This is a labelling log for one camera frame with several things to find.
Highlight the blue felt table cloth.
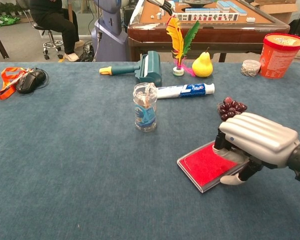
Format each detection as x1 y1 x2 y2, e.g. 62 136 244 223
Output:
0 61 300 240

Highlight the black computer mouse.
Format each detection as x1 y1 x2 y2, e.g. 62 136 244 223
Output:
15 67 47 95

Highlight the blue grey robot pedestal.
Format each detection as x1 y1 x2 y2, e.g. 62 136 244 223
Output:
91 0 129 63

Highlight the seated person in black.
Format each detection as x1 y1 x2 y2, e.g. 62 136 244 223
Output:
29 0 85 62

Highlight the colourful feather shuttlecock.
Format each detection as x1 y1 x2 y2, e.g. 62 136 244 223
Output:
166 16 201 77

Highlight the red rectangular box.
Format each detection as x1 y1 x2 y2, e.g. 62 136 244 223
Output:
177 140 250 194

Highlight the white blue toothpaste tube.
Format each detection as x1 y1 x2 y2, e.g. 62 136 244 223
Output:
156 83 215 100

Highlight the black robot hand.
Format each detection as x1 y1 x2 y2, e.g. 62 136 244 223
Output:
147 0 177 17

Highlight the dark round dish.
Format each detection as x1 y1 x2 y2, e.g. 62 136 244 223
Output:
182 0 214 8

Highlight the purple plastic grape bunch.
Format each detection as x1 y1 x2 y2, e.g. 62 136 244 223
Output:
217 96 248 122

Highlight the small clear jar of clips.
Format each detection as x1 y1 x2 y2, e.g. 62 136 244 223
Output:
241 59 262 77

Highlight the chrome swivel stool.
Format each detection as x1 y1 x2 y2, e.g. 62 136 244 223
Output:
23 9 64 61

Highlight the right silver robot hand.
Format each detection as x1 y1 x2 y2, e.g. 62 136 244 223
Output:
212 112 300 185

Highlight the green bag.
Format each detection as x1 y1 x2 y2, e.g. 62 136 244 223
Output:
0 14 21 28

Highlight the green lint roller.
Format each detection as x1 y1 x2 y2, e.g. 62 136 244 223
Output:
99 50 163 88

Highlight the yellow plastic pear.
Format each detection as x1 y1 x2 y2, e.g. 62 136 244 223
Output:
192 47 214 78

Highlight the cardboard box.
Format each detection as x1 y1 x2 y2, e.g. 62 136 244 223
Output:
249 0 299 25

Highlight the orange lanyard with badge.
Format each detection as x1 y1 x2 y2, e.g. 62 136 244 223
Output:
0 66 33 101

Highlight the black floor cable bundle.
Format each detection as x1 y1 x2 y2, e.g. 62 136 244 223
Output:
78 41 96 63

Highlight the face-up mahjong tile row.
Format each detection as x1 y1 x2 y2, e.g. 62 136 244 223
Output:
176 12 240 23

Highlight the brown mahjong table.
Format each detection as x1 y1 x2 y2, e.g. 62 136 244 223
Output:
127 0 290 63

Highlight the clear plastic jar blue label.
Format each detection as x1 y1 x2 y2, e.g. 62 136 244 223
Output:
133 82 158 133

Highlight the orange red snack tub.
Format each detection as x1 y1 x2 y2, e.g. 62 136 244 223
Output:
259 33 300 79

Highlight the blue backed mahjong tile row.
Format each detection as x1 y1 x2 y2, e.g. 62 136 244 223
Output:
216 0 248 17
185 7 222 14

